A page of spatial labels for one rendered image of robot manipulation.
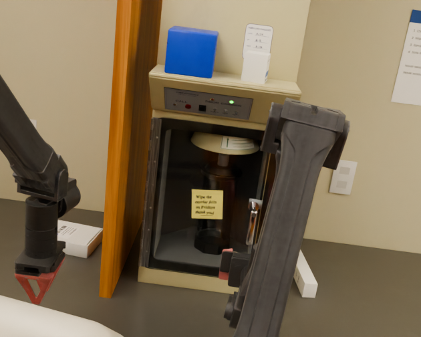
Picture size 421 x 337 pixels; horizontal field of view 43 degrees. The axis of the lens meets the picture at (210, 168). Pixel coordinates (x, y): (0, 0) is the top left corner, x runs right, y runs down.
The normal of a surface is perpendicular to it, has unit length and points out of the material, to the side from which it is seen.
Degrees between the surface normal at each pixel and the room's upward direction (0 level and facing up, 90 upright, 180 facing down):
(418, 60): 90
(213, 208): 90
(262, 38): 90
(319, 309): 0
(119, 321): 0
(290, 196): 60
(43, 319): 10
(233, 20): 90
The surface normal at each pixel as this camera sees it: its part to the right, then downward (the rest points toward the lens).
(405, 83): -0.04, 0.33
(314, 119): -0.07, -0.20
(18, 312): 0.07, -0.87
